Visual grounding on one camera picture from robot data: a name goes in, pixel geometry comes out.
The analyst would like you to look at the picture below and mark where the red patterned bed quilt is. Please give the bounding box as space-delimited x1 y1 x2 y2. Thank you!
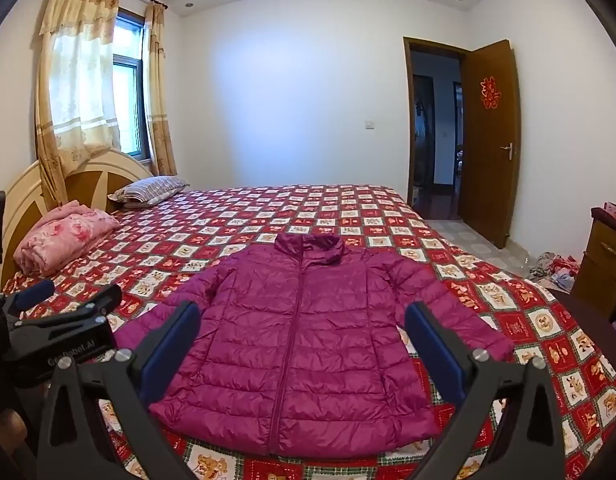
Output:
28 185 616 479

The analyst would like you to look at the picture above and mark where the beige right curtain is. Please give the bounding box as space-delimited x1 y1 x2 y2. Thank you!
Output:
142 2 177 176

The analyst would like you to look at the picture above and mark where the beige curtain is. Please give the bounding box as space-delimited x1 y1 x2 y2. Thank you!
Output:
142 2 177 176
35 0 120 205

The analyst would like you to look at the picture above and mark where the brown wooden door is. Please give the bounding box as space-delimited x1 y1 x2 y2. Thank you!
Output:
457 39 521 248

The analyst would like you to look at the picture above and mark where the wooden dresser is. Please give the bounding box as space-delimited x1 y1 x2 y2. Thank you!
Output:
570 207 616 322

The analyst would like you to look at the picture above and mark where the pink floral folded blanket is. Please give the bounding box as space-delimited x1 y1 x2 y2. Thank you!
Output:
13 200 120 276

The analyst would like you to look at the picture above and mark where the beige left curtain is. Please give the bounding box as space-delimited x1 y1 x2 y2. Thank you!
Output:
35 0 120 205

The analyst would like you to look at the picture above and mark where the cream wooden headboard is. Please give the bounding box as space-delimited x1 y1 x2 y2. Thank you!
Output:
0 148 154 291

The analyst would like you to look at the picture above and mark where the striped pillow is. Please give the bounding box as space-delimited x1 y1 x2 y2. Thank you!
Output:
107 176 189 209

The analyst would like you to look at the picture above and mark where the magenta puffer jacket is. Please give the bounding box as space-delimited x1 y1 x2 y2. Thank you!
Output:
115 234 514 458

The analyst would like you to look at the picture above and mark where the brown door frame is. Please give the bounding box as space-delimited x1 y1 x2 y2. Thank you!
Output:
403 37 468 206

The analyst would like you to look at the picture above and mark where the metal door handle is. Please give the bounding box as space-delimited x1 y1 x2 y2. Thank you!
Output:
501 142 514 160

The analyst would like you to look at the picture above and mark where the clothes pile on floor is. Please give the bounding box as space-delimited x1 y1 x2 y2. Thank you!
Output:
529 252 580 292

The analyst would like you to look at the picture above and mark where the red door decoration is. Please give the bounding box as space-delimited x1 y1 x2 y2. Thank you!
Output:
480 76 502 110

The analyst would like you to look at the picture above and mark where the window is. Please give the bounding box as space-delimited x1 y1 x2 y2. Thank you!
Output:
113 9 148 160

